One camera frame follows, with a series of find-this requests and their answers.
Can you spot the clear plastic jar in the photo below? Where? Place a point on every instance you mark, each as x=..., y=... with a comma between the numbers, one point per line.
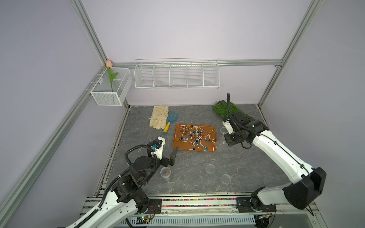
x=166, y=174

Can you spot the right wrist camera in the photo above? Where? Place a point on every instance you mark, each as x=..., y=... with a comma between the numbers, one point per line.
x=226, y=123

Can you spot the cream work glove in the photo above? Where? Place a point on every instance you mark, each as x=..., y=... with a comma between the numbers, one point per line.
x=159, y=117

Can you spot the blue yellow garden rake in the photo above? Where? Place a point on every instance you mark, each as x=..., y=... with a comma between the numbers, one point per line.
x=171, y=118

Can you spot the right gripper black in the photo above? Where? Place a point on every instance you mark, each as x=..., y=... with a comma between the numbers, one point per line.
x=227, y=139

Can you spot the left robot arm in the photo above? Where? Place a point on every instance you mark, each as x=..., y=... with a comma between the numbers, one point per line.
x=124, y=196

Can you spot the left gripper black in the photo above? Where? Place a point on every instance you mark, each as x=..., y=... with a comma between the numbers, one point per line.
x=166, y=161

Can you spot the green artificial grass mat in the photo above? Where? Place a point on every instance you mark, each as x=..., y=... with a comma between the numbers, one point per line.
x=220, y=108

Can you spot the brown wooden tray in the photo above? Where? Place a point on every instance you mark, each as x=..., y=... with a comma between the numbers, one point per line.
x=194, y=137

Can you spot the white wire wall rack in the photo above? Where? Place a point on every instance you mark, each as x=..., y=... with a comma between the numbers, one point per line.
x=177, y=73

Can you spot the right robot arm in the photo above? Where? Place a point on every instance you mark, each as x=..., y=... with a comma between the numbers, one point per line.
x=306, y=183

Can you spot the white mesh wall basket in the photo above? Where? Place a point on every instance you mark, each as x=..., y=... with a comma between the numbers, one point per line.
x=101, y=91

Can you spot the clear candy jar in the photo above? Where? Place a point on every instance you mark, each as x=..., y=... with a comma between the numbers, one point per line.
x=223, y=130

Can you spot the pink artificial tulip flower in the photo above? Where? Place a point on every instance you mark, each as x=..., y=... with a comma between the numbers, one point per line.
x=112, y=75

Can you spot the pile of spilled lollipops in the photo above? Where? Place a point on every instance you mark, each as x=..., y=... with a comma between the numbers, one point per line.
x=195, y=136

